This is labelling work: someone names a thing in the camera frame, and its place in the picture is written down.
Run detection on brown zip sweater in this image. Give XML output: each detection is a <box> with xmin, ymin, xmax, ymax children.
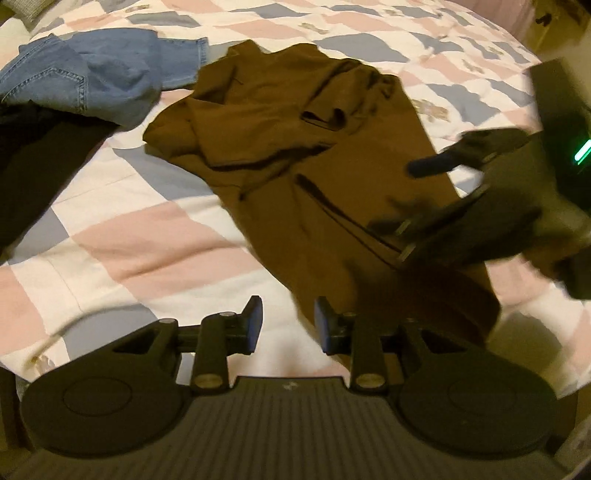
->
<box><xmin>143</xmin><ymin>41</ymin><xmax>500</xmax><ymax>345</ymax></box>

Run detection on black garment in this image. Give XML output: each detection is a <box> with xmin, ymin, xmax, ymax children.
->
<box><xmin>1</xmin><ymin>102</ymin><xmax>118</xmax><ymax>250</ymax></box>

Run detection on blue denim jeans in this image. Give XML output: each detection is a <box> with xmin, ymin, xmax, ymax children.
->
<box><xmin>1</xmin><ymin>28</ymin><xmax>209</xmax><ymax>130</ymax></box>

